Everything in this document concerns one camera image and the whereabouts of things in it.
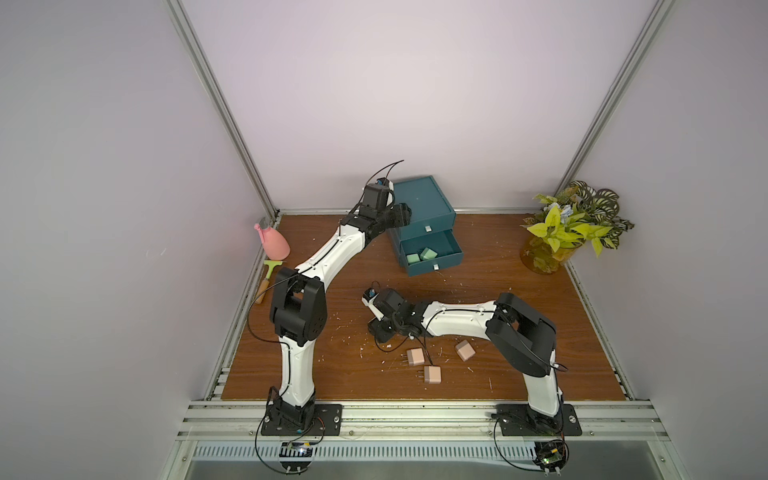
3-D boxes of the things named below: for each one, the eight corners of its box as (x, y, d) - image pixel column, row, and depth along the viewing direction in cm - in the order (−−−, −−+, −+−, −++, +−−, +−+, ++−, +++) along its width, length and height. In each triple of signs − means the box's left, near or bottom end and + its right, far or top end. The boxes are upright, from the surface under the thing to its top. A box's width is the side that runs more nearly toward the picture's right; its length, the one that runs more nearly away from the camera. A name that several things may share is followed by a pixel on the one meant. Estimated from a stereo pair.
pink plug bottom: (424, 383, 80) (425, 381, 78) (423, 368, 83) (424, 365, 81) (441, 383, 80) (442, 381, 78) (440, 368, 83) (441, 365, 81)
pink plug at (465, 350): (464, 363, 84) (468, 356, 79) (454, 349, 86) (457, 343, 82) (472, 357, 85) (476, 351, 80) (462, 344, 87) (465, 337, 83)
